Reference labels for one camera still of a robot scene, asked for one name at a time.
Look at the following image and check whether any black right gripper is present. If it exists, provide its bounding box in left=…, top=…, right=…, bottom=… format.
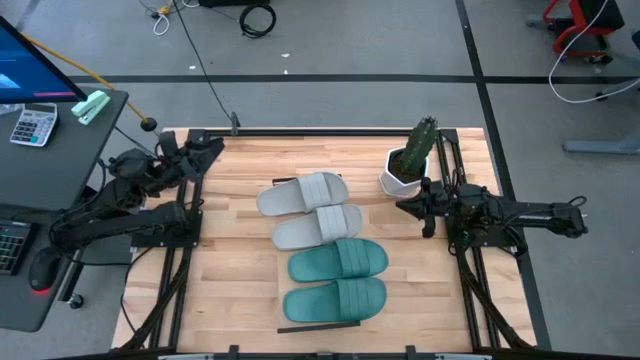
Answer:
left=395, top=177, right=469, bottom=239

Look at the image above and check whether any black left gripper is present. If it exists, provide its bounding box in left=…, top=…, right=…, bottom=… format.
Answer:
left=167, top=137, right=225, bottom=181

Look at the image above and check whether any green rubber slide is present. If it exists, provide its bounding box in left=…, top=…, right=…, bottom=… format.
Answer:
left=282, top=276, right=389, bottom=324
left=286, top=238, right=390, bottom=284

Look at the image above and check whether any grey rubber slide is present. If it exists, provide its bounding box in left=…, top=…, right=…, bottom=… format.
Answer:
left=270, top=203, right=365, bottom=252
left=256, top=171, right=350, bottom=218

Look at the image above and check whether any wooden shelf black metal frame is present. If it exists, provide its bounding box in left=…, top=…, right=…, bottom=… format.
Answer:
left=271, top=173, right=362, bottom=335

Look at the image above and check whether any white faceted plant pot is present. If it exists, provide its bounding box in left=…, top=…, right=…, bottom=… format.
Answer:
left=378, top=145, right=431, bottom=199

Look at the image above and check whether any green cactus plant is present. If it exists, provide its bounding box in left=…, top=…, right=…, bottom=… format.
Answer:
left=399, top=116, right=440, bottom=176

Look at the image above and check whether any mint green stapler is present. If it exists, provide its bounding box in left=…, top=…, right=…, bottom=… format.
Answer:
left=69, top=89, right=111, bottom=126

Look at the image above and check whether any yellow pole with black knob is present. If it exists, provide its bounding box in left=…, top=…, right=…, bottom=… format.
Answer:
left=19, top=32, right=159, bottom=134

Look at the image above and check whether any black office desk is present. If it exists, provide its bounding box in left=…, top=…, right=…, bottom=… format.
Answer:
left=0, top=88, right=129, bottom=334

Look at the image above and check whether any white desk calculator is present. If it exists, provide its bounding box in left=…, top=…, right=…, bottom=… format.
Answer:
left=8, top=102, right=59, bottom=148

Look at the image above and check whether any grey metal furniture foot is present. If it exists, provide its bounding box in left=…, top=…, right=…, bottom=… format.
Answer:
left=563, top=138, right=640, bottom=155

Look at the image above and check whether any computer monitor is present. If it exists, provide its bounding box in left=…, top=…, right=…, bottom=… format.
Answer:
left=0, top=15, right=87, bottom=105

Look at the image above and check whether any black computer mouse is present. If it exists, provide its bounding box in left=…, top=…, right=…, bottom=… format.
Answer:
left=28, top=246, right=61, bottom=294

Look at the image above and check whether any backlit black keyboard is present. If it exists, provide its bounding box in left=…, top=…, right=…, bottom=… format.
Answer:
left=0, top=219, right=35, bottom=277

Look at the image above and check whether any red and black cart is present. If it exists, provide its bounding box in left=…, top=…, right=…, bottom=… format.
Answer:
left=542, top=0, right=626, bottom=65

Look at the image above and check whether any black floor cable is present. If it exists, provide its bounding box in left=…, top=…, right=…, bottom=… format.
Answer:
left=172, top=0, right=236, bottom=124

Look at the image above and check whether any black aluminium rig frame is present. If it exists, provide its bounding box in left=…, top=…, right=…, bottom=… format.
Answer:
left=119, top=127, right=537, bottom=352

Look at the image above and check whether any coiled black cable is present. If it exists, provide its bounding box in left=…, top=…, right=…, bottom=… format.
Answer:
left=238, top=3, right=277, bottom=40

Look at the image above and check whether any short white cable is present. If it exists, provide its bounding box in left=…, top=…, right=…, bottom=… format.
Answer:
left=152, top=12, right=171, bottom=37

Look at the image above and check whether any long white floor cable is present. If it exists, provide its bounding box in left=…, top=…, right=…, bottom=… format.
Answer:
left=548, top=0, right=640, bottom=105

